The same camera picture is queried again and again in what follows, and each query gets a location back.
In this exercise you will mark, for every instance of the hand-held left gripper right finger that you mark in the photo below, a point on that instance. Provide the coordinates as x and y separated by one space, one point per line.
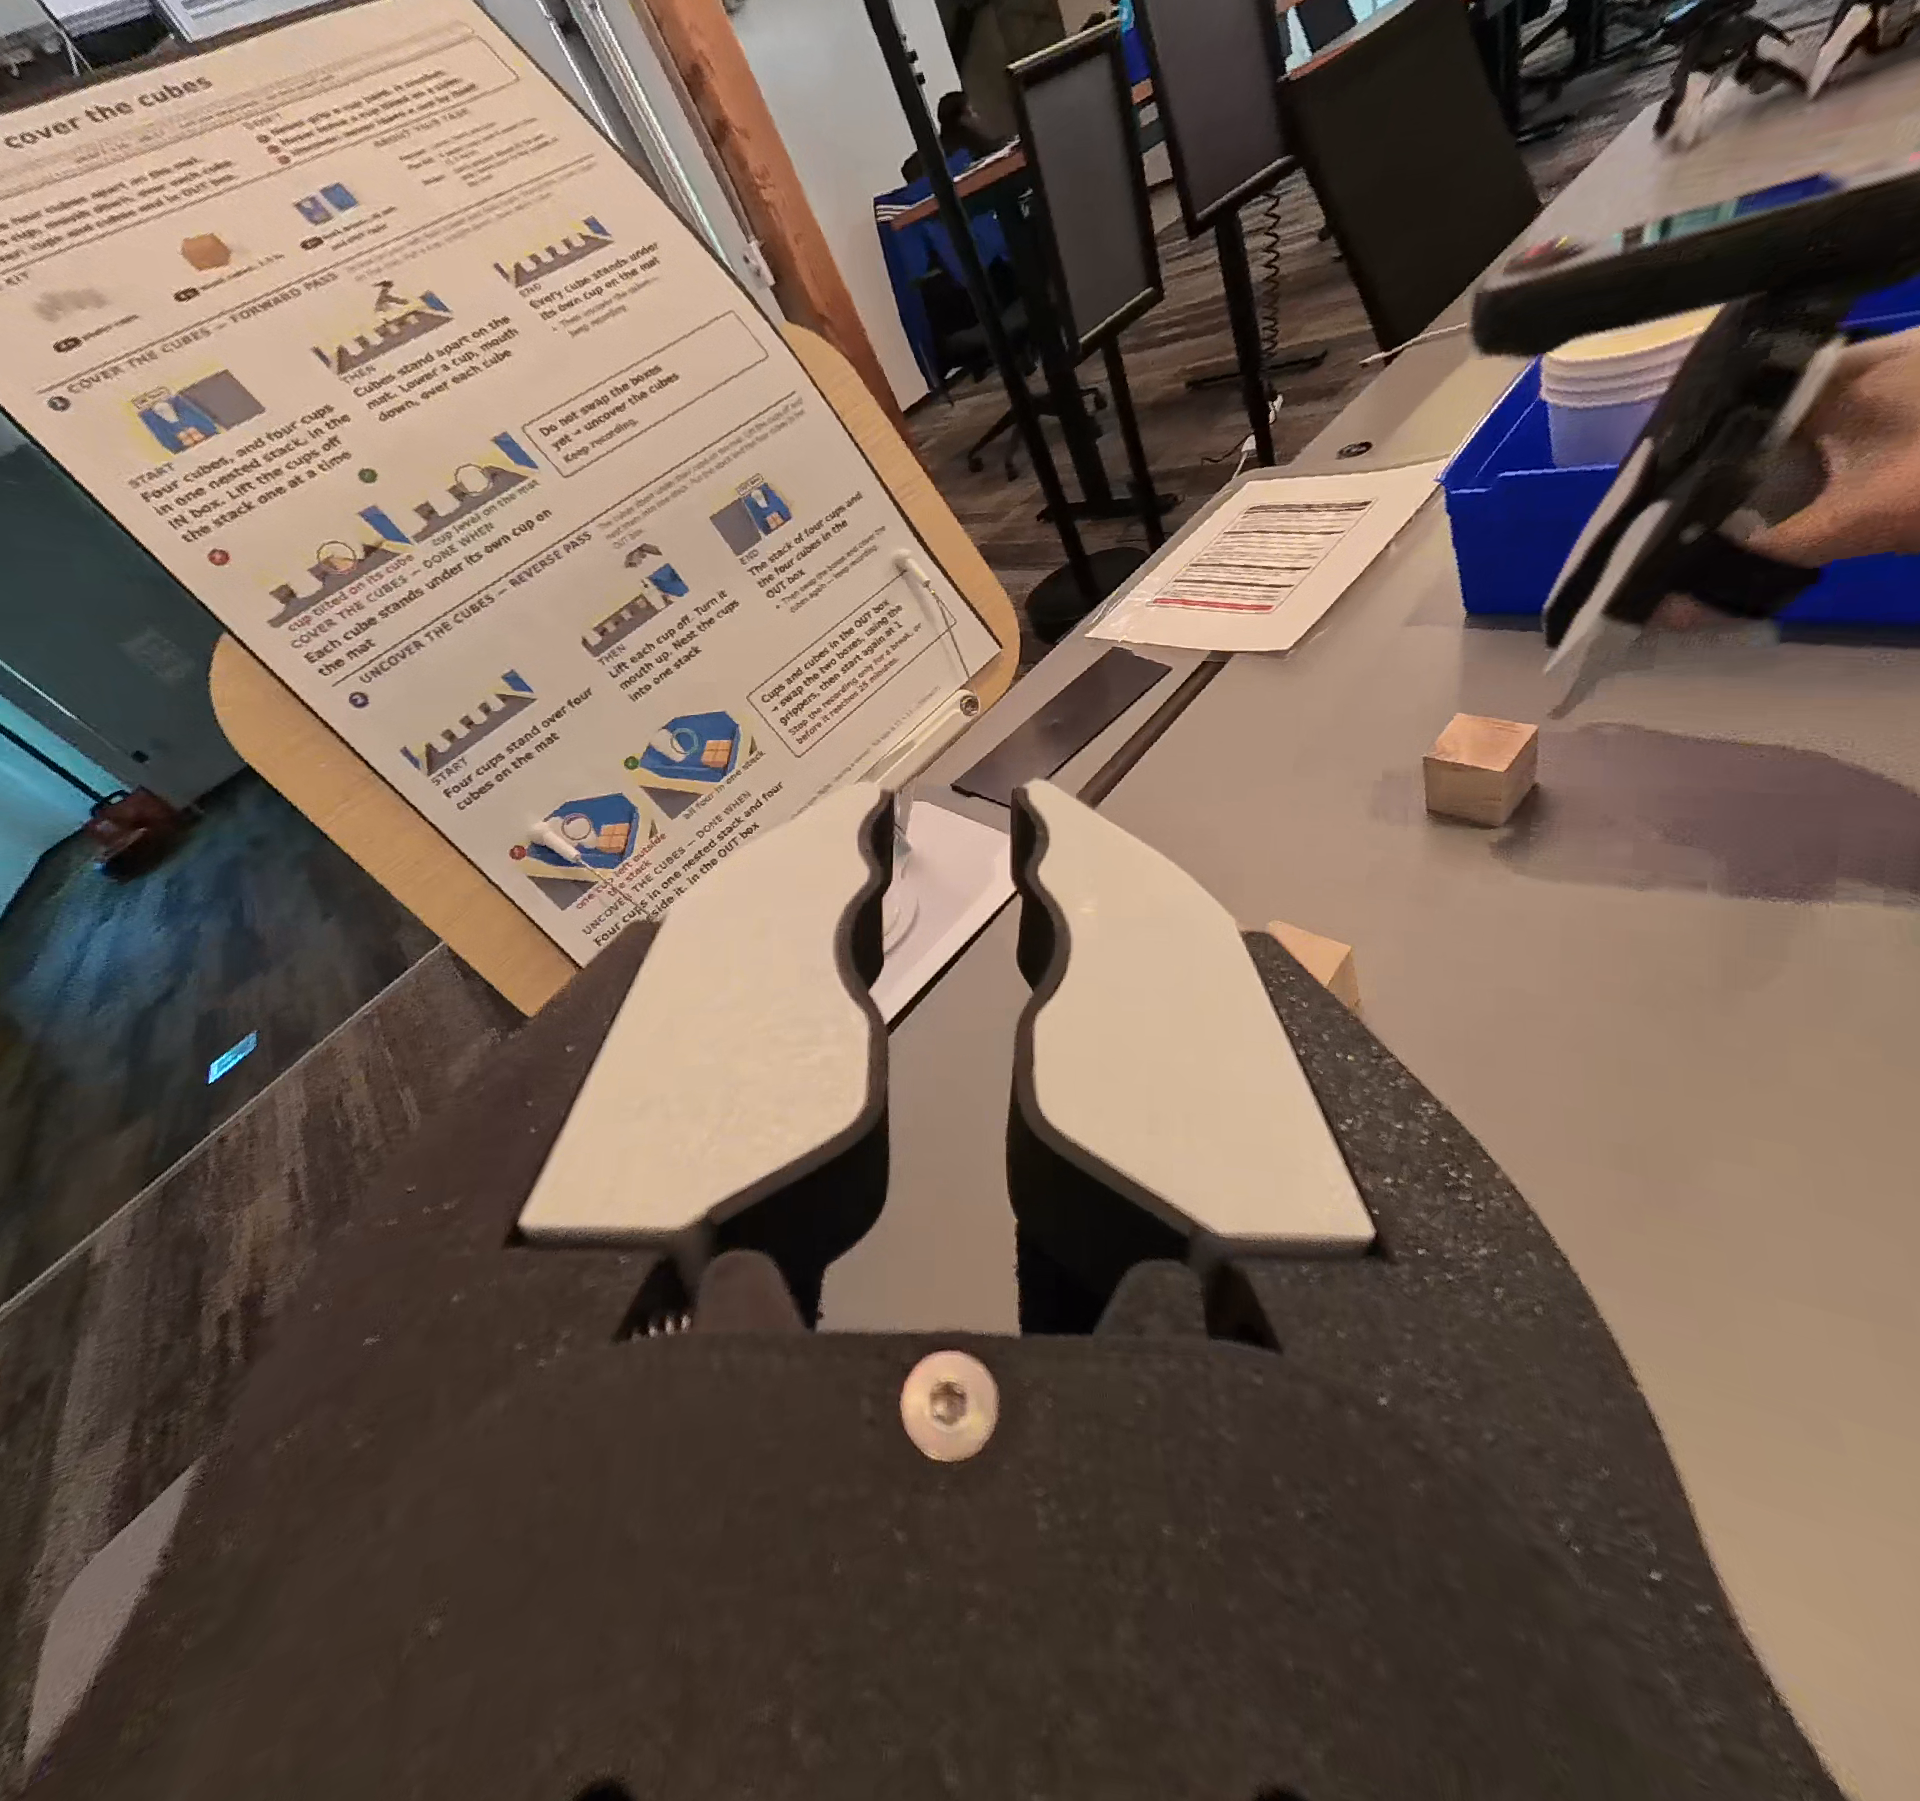
1186 1067

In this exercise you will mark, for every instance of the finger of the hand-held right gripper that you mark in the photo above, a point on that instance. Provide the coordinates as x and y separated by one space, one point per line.
1629 579
1591 548

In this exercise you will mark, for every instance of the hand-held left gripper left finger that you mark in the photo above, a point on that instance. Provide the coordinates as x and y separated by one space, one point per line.
719 1067

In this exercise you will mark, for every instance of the blue plastic bin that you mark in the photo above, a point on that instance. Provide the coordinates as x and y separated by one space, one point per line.
1501 541

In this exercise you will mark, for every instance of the wooden cube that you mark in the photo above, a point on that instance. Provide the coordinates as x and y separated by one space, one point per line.
1479 766
1321 960

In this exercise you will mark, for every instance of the person's right hand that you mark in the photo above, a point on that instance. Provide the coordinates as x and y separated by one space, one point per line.
1870 452

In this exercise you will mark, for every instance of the spare hand-held gripper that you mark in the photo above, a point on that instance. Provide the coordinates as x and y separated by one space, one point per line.
1870 17
1725 61

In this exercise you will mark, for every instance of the white display stand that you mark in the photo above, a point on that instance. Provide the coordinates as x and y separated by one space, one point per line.
962 871

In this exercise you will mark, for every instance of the instruction sheet in plastic sleeve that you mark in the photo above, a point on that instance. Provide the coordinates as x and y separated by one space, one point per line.
1261 556

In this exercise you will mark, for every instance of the black rectangular table plate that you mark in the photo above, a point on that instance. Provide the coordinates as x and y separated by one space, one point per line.
1064 730

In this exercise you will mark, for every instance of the blue floor tape piece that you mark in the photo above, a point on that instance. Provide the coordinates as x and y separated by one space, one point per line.
234 1056

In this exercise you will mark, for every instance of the black floor sign stand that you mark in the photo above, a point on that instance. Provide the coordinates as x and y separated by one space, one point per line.
1087 195
1208 75

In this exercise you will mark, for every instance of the blue jacket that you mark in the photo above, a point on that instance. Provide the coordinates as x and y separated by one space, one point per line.
946 270

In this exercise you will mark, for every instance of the printed instruction poster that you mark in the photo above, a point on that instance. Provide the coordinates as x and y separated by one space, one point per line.
449 405

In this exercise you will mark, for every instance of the wooden support post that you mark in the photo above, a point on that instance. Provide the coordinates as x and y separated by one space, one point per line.
705 107

